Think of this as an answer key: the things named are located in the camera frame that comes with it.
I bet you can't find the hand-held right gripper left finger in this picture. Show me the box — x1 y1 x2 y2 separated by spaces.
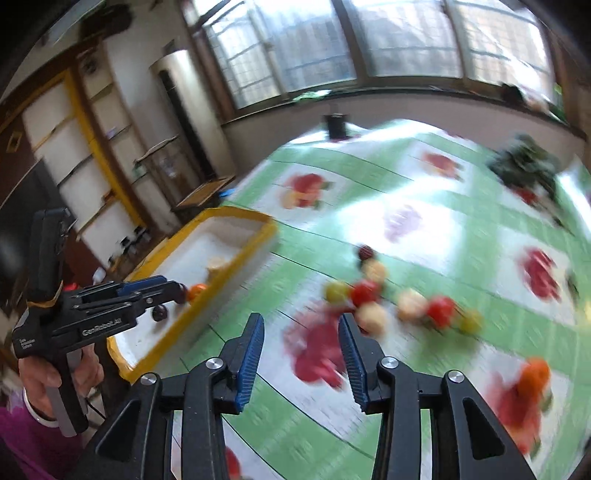
81 312 266 480

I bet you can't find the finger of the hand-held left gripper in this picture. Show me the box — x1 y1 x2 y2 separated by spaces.
65 275 188 305
74 295 158 320

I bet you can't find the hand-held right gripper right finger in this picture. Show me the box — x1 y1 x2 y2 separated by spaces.
338 313 539 480

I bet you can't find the yellow cardboard box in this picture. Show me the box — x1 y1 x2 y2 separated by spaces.
107 207 280 384

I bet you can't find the red cherry tomato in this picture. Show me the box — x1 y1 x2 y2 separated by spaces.
426 296 458 329
351 281 383 309

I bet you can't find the green grape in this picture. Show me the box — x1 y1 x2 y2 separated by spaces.
324 281 350 304
459 309 484 335

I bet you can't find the person's left forearm purple sleeve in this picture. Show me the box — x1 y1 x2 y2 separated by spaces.
0 405 90 480

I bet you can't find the person's left hand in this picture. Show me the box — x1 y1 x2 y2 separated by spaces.
17 347 106 422

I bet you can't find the small wooden desk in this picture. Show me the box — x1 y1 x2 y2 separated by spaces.
173 175 236 213

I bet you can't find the glass shelf rack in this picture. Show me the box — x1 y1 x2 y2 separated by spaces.
131 134 204 213

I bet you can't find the green fruit-print tablecloth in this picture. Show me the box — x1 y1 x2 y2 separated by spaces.
171 117 591 480

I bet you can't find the white standing air conditioner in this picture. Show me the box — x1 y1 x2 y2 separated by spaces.
150 48 236 178

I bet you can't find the black square stand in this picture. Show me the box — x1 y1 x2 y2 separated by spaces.
324 113 348 139

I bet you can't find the dark green leafy vegetable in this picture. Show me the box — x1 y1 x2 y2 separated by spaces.
487 134 561 195

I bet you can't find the large window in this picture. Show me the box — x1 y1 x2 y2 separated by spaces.
182 0 559 112

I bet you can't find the white bracelet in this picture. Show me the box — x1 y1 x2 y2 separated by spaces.
22 387 58 423

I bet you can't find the yellow-framed wall cabinet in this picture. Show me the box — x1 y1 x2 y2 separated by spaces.
0 69 153 278

